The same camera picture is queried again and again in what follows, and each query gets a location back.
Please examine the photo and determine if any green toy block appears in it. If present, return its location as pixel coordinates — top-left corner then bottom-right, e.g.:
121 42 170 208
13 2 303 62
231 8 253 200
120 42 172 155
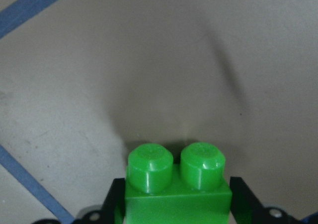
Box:
115 142 232 224

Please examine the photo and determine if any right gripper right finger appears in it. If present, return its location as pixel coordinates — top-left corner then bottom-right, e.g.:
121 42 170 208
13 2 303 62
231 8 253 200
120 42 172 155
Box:
230 176 269 224

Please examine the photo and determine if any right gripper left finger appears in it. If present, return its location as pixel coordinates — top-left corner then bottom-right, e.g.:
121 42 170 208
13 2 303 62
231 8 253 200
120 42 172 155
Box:
101 178 126 224

